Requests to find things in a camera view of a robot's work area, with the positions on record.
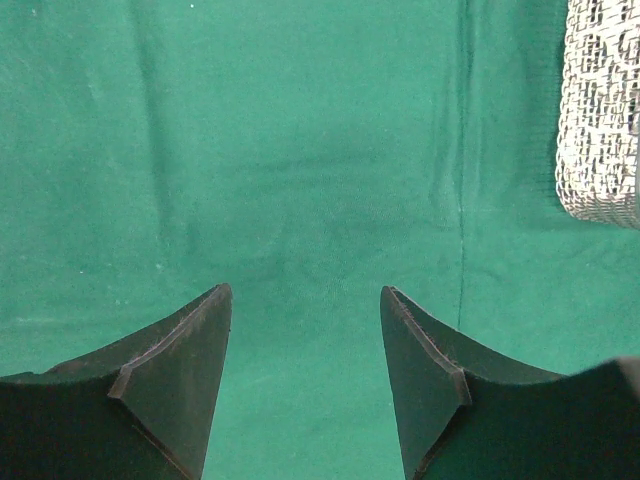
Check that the dark green surgical drape cloth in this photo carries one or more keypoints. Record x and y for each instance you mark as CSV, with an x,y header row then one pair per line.
x,y
308,153

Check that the metal mesh instrument tray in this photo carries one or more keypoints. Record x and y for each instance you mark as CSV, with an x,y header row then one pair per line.
x,y
597,151

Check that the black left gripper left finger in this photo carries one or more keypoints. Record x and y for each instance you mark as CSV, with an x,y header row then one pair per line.
x,y
139,408

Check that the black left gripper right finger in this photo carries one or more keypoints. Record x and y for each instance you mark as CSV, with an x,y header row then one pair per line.
x,y
465,411

